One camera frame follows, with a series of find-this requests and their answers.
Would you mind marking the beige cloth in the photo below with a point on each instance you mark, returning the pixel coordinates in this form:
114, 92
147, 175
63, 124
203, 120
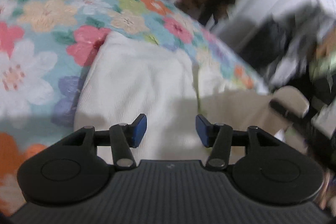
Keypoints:
236, 113

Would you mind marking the floral quilt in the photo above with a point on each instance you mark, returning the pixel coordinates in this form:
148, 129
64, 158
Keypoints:
52, 29

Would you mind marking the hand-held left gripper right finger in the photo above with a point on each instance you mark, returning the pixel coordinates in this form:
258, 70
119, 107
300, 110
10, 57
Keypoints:
203, 132

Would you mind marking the cream waffle-knit sweater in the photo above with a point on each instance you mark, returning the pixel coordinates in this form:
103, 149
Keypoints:
147, 82

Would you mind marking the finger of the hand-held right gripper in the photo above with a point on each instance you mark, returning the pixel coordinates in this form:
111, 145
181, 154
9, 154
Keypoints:
282, 108

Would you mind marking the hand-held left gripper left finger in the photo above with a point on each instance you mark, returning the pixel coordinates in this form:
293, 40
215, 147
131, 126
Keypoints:
138, 132

